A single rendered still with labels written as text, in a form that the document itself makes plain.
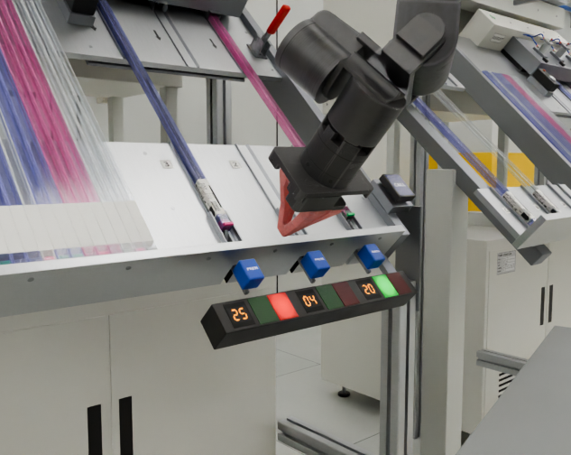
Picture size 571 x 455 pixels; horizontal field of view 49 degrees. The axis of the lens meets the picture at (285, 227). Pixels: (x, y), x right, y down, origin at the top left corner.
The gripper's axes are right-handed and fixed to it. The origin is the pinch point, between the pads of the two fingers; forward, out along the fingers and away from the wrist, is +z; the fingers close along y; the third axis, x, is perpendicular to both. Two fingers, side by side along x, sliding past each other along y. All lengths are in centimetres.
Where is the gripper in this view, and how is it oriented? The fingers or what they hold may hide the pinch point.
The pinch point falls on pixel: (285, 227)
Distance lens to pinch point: 68.9
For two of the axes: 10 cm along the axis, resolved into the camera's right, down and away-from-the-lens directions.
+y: -7.6, 0.8, -6.4
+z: -4.5, 6.5, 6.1
